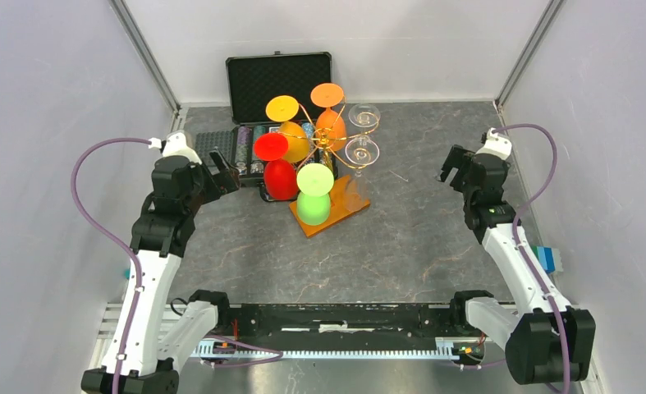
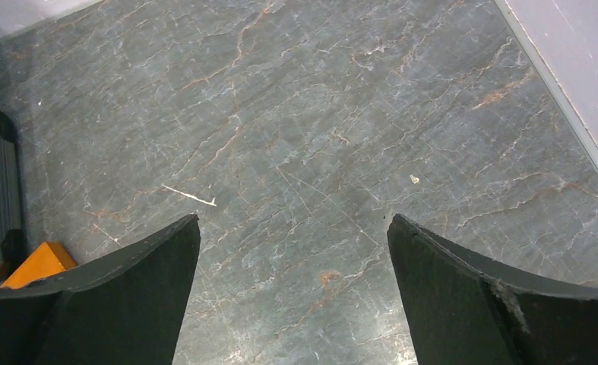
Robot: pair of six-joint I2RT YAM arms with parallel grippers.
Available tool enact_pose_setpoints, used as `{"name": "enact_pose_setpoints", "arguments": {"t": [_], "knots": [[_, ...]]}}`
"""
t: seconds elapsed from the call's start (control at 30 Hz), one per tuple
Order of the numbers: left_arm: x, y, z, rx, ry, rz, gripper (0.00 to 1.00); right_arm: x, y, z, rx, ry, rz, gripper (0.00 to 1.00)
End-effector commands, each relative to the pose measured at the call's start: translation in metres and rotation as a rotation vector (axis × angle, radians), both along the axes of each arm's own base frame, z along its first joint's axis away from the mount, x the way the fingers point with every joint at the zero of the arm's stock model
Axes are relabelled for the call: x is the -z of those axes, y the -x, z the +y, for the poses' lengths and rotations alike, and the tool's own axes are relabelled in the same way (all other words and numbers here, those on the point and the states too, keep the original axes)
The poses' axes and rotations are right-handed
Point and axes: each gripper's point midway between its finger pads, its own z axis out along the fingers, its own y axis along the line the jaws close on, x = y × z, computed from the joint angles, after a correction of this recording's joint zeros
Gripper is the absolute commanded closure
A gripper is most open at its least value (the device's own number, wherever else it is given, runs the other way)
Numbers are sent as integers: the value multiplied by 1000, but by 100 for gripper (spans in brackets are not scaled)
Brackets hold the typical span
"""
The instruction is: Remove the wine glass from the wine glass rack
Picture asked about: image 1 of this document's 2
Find clear wine glass front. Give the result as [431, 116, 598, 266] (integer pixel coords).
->
[344, 135, 380, 213]

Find clear wine glass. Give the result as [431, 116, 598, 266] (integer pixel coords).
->
[344, 135, 380, 213]
[347, 103, 381, 138]

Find clear wine glass back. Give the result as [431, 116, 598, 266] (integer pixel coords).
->
[347, 103, 381, 138]

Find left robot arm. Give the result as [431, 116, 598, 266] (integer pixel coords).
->
[80, 149, 240, 393]

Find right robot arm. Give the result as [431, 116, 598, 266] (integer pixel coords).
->
[439, 145, 596, 385]

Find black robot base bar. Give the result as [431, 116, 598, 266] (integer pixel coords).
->
[226, 303, 465, 351]

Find red wine glass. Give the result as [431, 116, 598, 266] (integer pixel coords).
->
[254, 133, 298, 200]

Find yellow wine glass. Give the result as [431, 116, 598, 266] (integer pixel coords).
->
[265, 95, 310, 163]

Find green wine glass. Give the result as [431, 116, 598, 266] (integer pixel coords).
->
[296, 163, 334, 226]

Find orange wine glass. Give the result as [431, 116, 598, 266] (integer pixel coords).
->
[310, 83, 346, 151]

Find orange wooden rack base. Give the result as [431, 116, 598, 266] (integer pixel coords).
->
[288, 175, 371, 238]

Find black poker chip case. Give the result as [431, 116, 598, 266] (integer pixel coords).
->
[225, 52, 332, 203]

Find blue green toy blocks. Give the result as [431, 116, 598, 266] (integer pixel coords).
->
[531, 245, 563, 274]

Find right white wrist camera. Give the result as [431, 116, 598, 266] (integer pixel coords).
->
[476, 128, 512, 161]

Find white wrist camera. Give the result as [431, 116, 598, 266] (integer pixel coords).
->
[162, 130, 203, 164]
[476, 128, 512, 161]

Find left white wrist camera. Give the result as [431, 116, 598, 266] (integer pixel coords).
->
[162, 130, 203, 164]

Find gold wire glass rack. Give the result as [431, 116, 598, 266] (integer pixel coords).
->
[266, 83, 381, 170]

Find white slotted cable duct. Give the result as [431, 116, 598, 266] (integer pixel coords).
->
[190, 338, 484, 361]

